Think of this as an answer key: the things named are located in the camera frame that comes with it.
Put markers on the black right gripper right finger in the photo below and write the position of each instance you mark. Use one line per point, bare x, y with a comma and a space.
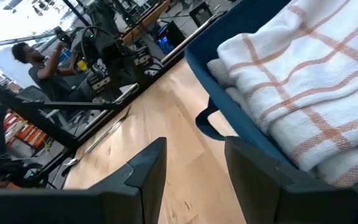
275, 202

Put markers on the black computer with blue light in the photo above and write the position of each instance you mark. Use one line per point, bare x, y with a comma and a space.
172, 34

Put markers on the grey office chair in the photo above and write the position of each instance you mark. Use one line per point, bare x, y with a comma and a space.
33, 93

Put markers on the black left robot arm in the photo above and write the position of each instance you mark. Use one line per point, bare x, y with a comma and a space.
117, 62

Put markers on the black box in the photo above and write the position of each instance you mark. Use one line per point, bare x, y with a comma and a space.
201, 14

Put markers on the navy blue fabric bin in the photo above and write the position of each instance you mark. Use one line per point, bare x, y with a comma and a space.
228, 37

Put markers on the white towel with red checks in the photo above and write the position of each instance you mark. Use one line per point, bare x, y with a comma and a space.
306, 62

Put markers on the wooden workbench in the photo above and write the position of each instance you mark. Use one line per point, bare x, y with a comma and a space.
145, 23

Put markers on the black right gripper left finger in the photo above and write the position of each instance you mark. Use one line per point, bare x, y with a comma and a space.
73, 208

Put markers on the person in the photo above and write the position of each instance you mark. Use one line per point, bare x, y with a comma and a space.
48, 81

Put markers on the stack of orange boxes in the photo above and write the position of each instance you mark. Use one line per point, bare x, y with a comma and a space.
30, 133

